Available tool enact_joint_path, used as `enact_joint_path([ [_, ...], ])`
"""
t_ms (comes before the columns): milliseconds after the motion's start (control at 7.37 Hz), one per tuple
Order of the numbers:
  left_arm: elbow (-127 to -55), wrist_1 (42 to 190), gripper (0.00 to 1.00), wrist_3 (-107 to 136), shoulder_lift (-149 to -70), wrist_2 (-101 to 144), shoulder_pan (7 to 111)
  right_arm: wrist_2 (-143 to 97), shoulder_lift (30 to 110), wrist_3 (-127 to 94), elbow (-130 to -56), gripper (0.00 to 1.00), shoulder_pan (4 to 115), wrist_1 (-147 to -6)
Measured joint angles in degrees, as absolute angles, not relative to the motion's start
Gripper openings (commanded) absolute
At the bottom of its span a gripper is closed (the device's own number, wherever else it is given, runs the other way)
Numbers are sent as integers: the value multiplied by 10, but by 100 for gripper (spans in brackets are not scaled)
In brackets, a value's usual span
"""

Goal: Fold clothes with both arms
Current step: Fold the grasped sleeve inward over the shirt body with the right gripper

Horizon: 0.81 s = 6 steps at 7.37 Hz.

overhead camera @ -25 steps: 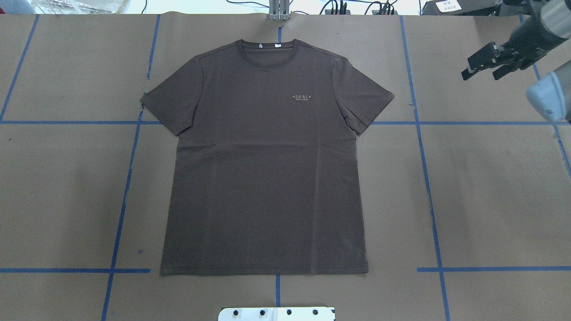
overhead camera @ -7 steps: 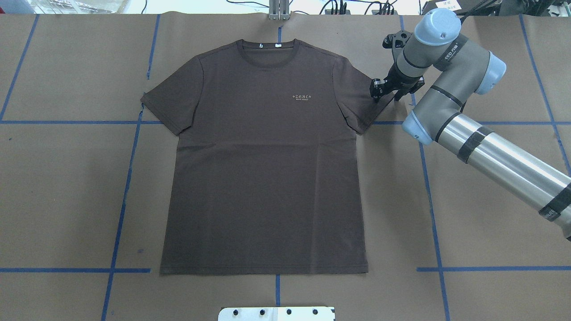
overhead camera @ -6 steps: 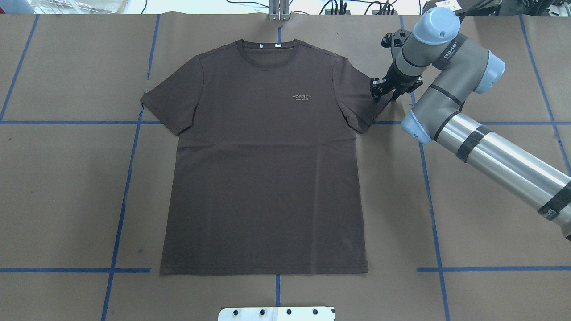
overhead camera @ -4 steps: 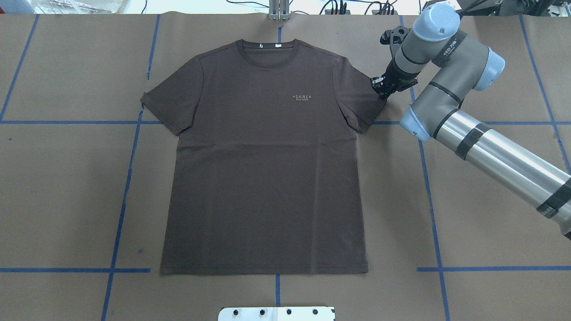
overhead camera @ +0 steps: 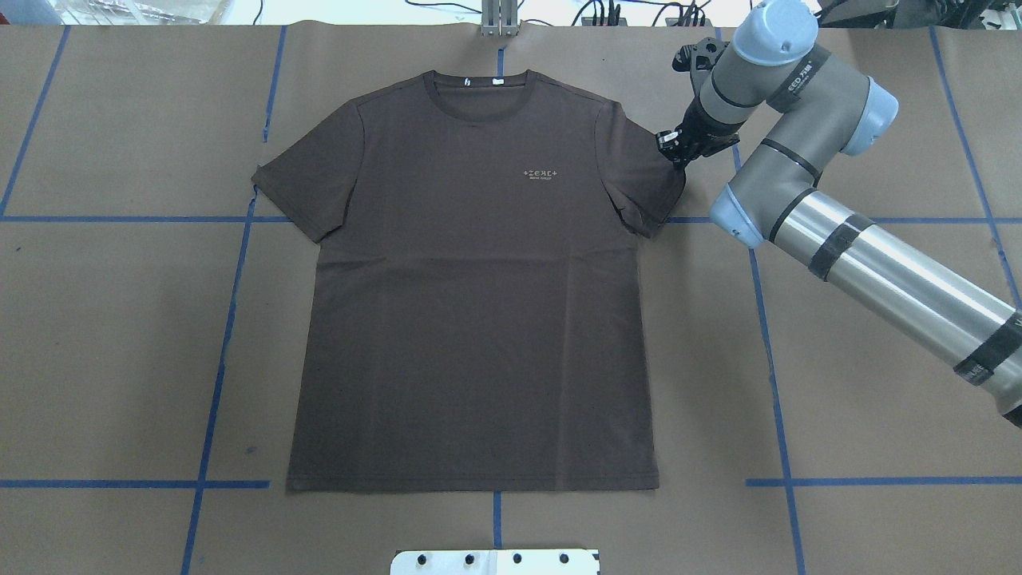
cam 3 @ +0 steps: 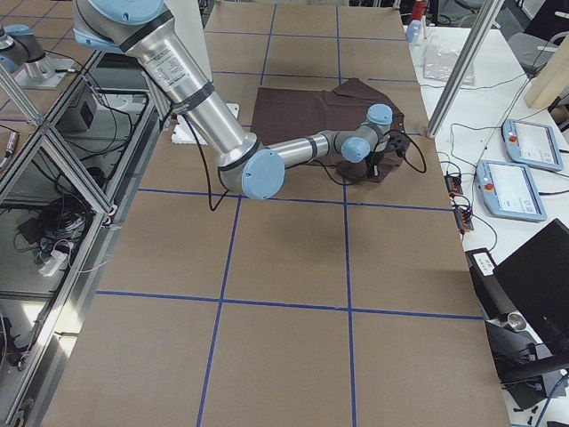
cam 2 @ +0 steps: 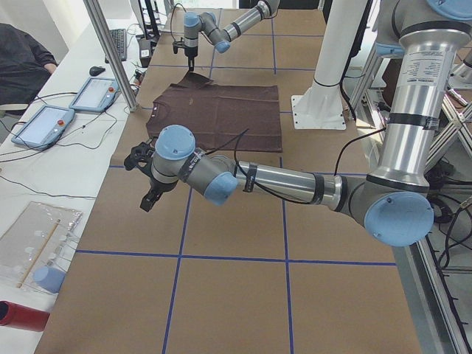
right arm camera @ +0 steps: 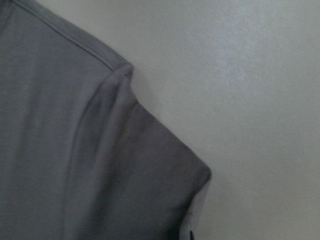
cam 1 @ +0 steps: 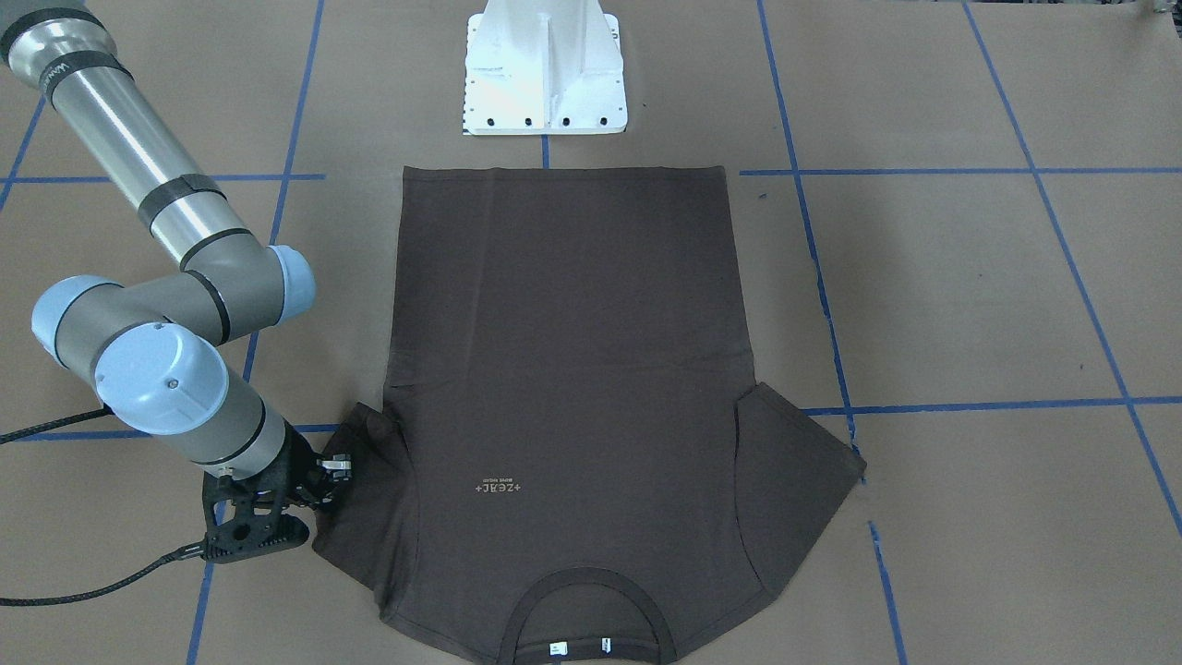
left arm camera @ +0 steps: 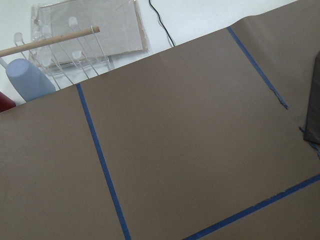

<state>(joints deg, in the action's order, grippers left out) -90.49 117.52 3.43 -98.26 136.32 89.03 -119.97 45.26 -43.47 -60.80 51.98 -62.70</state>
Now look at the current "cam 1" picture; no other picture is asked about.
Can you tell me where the dark brown t-shirt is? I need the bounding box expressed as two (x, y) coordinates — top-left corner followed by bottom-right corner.
(313, 165), (865, 664)

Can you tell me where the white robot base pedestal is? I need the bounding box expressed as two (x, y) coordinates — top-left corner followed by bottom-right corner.
(462, 1), (629, 136)

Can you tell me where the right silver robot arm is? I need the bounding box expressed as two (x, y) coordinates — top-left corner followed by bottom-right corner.
(4, 1), (351, 562)

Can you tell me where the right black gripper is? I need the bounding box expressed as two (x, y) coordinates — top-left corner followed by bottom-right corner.
(202, 428), (353, 563)

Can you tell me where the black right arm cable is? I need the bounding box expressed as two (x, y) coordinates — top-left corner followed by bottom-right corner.
(0, 408), (215, 608)

